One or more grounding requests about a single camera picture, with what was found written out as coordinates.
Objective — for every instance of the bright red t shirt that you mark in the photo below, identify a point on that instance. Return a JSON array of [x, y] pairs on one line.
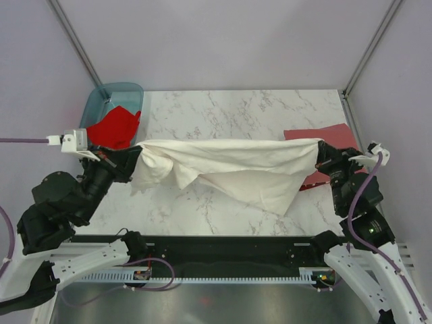
[[116, 130]]

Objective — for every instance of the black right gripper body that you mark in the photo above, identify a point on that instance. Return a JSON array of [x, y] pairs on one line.
[[339, 167]]

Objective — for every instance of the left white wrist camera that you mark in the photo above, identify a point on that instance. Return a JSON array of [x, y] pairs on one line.
[[73, 142]]

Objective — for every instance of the aluminium frame post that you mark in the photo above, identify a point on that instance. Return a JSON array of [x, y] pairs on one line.
[[376, 39], [68, 29]]

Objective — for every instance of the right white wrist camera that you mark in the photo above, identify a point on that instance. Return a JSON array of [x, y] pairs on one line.
[[371, 158]]

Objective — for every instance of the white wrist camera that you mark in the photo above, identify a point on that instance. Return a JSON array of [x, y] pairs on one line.
[[73, 142], [371, 158]]

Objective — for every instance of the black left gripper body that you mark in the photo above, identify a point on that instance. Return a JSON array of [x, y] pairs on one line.
[[109, 170]]

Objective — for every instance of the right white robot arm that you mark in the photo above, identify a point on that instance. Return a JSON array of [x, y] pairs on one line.
[[370, 261]]

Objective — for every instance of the right aluminium frame post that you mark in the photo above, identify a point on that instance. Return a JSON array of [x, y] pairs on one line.
[[376, 39]]

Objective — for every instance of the folded maroon t shirt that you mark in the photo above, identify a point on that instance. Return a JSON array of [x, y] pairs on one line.
[[340, 136]]

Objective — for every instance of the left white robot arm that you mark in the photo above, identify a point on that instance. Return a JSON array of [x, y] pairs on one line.
[[61, 203]]

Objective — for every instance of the white slotted cable duct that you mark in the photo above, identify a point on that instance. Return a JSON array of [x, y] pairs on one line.
[[117, 276]]

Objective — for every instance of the white t shirt red print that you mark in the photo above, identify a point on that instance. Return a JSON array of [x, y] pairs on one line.
[[266, 174]]

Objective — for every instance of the teal plastic bin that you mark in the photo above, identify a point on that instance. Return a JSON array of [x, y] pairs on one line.
[[108, 96]]

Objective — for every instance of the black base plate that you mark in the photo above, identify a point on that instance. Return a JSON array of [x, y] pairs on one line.
[[235, 256]]

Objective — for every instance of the left aluminium frame post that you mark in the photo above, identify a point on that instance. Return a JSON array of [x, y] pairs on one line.
[[68, 29]]

